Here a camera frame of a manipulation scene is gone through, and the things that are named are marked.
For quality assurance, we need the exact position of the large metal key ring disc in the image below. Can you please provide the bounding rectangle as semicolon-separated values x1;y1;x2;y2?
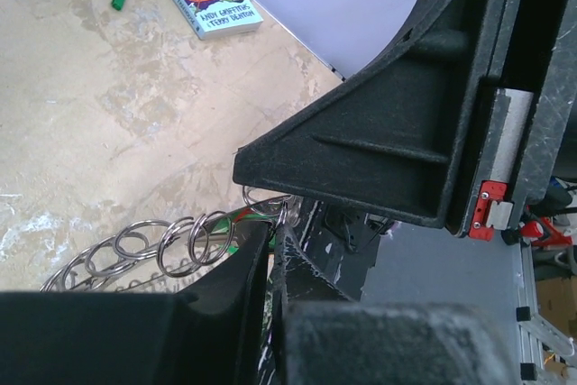
41;188;297;293

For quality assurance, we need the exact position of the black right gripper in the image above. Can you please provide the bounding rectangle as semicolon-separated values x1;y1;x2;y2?
446;0;576;240

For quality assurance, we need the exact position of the aluminium frame rail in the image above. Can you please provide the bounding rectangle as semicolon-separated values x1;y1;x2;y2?
513;244;576;384

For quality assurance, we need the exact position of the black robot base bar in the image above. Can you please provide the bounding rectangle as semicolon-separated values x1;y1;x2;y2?
256;199;398;385

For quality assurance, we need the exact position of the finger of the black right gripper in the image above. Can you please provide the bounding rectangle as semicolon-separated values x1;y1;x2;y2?
233;0;497;228

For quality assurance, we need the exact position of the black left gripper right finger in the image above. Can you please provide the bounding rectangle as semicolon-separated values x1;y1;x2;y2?
271;225;509;384

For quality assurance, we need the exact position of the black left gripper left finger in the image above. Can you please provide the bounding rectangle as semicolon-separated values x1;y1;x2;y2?
1;220;269;384

